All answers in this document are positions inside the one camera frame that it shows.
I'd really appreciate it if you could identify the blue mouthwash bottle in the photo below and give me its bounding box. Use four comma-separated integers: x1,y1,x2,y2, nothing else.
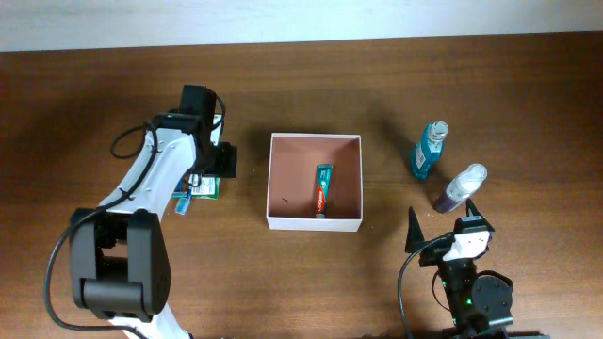
411,121,448,180

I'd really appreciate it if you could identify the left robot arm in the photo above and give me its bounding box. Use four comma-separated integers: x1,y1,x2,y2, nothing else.
58,85,237,339

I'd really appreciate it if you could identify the green white wipes packet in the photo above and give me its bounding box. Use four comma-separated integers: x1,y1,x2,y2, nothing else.
187,174,220,200

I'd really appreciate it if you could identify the Colgate toothpaste tube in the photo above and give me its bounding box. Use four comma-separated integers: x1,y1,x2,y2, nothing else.
316,164,333,218

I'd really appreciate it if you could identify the white cardboard box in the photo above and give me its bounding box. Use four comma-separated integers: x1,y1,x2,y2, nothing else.
266,133,363,233

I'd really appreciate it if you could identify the blue white toothbrush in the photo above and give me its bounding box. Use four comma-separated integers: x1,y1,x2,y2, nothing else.
174,190,191,215

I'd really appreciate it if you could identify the clear purple sanitizer bottle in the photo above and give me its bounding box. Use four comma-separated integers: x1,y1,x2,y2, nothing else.
433,164,487,213

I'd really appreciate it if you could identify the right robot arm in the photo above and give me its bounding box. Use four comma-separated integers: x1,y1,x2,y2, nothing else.
398,200,513,338

